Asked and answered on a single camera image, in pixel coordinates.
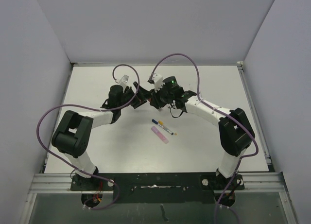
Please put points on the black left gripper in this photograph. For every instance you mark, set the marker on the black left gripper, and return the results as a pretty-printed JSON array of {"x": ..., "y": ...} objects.
[{"x": 143, "y": 95}]

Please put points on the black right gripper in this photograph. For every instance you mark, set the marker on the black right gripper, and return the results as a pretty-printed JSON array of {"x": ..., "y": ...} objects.
[{"x": 155, "y": 101}]

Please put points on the yellow marker pen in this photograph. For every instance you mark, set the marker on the yellow marker pen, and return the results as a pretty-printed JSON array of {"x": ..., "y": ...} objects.
[{"x": 167, "y": 128}]

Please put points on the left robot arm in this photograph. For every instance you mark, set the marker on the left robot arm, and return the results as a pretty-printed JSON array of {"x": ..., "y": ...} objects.
[{"x": 73, "y": 132}]

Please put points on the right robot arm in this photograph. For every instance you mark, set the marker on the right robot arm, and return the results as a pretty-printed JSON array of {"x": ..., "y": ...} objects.
[{"x": 235, "y": 131}]

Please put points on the navy blue marker pen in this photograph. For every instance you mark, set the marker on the navy blue marker pen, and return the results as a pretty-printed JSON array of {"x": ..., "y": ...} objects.
[{"x": 156, "y": 122}]

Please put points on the pink highlighter pen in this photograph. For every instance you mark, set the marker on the pink highlighter pen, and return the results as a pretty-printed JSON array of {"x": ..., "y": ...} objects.
[{"x": 159, "y": 135}]

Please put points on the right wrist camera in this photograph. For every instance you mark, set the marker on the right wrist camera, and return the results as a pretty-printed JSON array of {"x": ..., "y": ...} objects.
[{"x": 157, "y": 81}]

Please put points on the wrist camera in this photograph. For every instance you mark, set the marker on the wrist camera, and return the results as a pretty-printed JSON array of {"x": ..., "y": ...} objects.
[
  {"x": 122, "y": 81},
  {"x": 157, "y": 81}
]

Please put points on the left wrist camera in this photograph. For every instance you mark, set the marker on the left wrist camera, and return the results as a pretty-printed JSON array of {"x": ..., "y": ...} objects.
[{"x": 122, "y": 81}]

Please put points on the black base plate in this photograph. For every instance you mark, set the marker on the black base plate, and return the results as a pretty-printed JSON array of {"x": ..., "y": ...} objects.
[{"x": 165, "y": 188}]

